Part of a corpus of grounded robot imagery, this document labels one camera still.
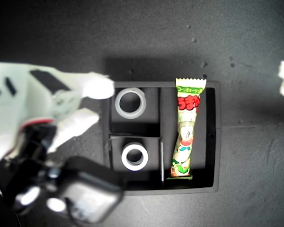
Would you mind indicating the black tray with wells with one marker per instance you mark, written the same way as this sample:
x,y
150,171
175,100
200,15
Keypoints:
x,y
202,137

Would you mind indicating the green printed snack bar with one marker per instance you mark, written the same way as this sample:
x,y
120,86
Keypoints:
x,y
187,123

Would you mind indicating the white tape roll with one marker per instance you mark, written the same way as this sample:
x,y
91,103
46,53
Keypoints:
x,y
118,104
124,158

